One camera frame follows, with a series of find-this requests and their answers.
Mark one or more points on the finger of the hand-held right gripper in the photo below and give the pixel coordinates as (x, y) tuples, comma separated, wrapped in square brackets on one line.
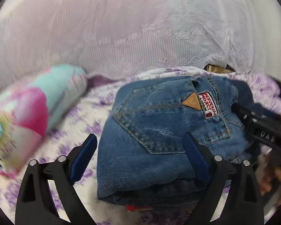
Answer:
[(242, 116)]

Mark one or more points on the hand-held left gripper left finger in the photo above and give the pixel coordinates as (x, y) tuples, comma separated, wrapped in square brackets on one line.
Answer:
[(84, 155)]

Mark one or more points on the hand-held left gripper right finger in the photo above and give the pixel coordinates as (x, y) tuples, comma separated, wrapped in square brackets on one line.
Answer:
[(196, 155)]

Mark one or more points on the blue denim pants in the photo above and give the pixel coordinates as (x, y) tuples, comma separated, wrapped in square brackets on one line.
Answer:
[(154, 121)]

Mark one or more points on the person's right hand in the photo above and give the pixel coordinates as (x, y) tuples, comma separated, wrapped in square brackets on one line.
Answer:
[(268, 180)]

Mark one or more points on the purple floral bed sheet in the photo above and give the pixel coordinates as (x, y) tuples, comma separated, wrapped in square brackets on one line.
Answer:
[(68, 131)]

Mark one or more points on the folded teal pink floral blanket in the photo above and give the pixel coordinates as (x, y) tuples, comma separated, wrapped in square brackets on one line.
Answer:
[(25, 119)]

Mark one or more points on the folded red garment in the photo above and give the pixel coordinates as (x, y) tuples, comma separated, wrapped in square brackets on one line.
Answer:
[(139, 208)]

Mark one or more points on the white lace curtain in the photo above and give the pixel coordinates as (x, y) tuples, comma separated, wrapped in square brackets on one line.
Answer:
[(121, 28)]

